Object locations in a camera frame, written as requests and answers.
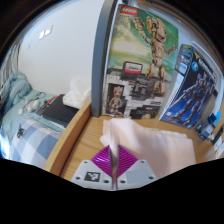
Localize cyan card package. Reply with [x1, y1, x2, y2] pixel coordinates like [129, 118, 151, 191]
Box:
[208, 111, 223, 128]

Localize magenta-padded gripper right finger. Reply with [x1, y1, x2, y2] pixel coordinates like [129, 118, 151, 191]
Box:
[114, 144, 158, 191]

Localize white plastic bag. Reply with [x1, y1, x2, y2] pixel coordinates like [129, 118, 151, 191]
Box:
[62, 78, 93, 109]

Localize black laptop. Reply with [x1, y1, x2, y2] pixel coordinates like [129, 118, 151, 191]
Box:
[41, 94, 80, 128]

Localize pink towel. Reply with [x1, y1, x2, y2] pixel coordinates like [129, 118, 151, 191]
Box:
[99, 118, 198, 179]

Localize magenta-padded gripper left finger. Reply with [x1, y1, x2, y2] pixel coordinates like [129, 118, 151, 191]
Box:
[70, 144, 114, 191]

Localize teal duvet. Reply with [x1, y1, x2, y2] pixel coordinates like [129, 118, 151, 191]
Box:
[0, 71, 56, 134]

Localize green tree figure toy box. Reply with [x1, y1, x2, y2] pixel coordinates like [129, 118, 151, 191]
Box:
[101, 3, 180, 120]

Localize blue robot model kit box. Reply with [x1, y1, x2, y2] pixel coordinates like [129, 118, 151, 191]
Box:
[159, 43, 218, 129]

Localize grey metal desk frame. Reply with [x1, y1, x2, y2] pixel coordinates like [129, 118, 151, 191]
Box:
[90, 0, 118, 118]

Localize white wall switch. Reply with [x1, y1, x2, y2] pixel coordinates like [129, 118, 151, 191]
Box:
[38, 24, 54, 40]

